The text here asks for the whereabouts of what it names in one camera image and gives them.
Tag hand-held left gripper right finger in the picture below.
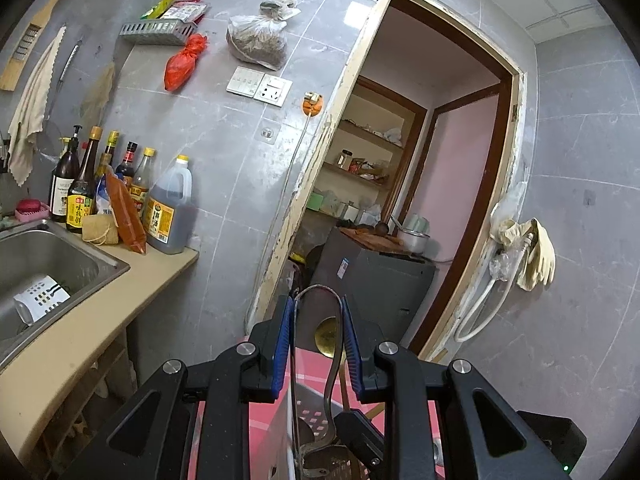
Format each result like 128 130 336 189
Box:
341 296 571 480

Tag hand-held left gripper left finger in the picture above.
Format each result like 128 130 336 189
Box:
60 295 296 480

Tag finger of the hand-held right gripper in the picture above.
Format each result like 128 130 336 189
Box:
334 409 387 470

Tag metal spoon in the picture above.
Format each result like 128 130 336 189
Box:
313 316 347 407

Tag white perforated utensil holder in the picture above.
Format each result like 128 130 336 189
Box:
267 377 373 480

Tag metal wire peeler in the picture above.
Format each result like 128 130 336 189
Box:
291 284 349 480

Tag pink checked tablecloth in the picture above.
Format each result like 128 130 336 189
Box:
195 344 447 480

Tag dark grey cabinet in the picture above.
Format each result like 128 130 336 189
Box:
309 227 437 347

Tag wooden cutting board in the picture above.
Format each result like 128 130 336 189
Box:
337 227 409 256

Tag metal pot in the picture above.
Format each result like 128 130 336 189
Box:
397 226 431 256

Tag beige kitchen counter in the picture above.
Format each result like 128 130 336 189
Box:
0 240 200 462

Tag clear plastic bag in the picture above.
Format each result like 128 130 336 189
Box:
489 182 527 282

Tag large dark liquid jug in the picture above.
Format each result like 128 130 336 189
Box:
141 155 195 255

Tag cream rubber gloves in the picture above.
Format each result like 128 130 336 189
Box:
490 217 556 292

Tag wooden shelf unit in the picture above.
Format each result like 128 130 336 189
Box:
300 75 429 227

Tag orange packet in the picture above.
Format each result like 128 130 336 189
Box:
105 172 148 256

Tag beige loofah sponge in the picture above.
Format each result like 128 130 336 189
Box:
81 214 121 246

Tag brown bottle yellow cap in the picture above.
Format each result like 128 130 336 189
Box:
130 147 157 216

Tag blue and white bag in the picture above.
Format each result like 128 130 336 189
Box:
95 175 116 219

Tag dark bottle red cap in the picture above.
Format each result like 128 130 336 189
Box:
115 141 139 189

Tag white perforated container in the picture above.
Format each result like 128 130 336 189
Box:
14 275 72 322

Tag steel sink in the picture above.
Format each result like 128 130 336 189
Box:
0 217 131 369

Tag soy sauce bottle yellow label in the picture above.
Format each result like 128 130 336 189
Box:
66 126 104 234

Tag tall bottle yellow cap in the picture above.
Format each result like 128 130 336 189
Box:
95 131 121 186

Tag dark pump bottle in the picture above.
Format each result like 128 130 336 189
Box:
48 125 83 224

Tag pink soap dish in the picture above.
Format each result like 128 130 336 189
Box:
14 198 53 222

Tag red plastic bag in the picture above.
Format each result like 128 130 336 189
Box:
164 33 209 93

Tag plastic bag of dried goods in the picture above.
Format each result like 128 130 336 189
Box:
225 0 301 71

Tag hanging brown net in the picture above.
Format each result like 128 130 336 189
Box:
80 62 117 126

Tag cream hanging towel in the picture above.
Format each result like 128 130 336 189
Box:
7 25 67 189

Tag hanging metal utensil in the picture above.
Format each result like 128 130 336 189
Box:
45 35 84 121

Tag green packet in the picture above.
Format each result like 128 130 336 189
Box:
140 0 184 20

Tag wooden grater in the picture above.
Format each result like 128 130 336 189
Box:
0 0 71 92

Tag white hose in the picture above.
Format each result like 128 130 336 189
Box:
453 232 536 344

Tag white power cable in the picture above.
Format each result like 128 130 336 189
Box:
252 112 315 308

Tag wooden door frame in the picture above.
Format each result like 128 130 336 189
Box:
244 0 529 364

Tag white wall socket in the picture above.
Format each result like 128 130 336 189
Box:
253 76 294 108

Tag white wall switch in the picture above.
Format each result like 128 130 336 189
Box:
226 66 266 97

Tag grey wall basket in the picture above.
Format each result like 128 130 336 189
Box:
118 18 199 46

